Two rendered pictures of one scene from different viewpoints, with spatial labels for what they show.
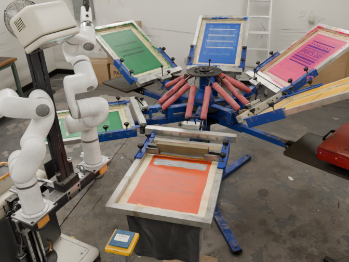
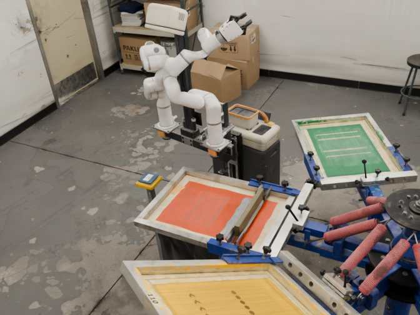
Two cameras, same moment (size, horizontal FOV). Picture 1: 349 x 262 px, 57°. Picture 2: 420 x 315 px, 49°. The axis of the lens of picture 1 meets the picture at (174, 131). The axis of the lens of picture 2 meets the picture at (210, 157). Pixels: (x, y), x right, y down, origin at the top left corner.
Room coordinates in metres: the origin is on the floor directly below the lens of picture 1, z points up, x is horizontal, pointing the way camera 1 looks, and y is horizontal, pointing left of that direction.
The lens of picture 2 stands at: (2.18, -2.03, 2.75)
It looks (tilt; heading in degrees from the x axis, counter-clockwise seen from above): 34 degrees down; 105
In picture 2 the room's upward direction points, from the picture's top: 5 degrees counter-clockwise
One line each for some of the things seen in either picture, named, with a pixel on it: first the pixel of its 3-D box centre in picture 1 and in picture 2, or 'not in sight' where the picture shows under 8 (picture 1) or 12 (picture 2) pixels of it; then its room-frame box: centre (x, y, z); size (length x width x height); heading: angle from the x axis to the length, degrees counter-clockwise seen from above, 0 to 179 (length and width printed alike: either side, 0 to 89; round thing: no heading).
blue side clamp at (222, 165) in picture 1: (223, 158); (234, 252); (1.82, -0.32, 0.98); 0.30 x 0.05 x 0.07; 165
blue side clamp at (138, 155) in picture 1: (145, 148); (272, 190); (1.97, 0.21, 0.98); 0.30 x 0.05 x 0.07; 165
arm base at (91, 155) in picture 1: (89, 149); (215, 131); (1.58, 0.49, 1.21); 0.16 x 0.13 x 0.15; 63
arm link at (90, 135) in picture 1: (85, 126); (212, 110); (1.57, 0.48, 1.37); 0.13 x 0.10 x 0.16; 116
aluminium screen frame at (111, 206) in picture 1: (174, 173); (217, 209); (1.66, 0.01, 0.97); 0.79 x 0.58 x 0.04; 165
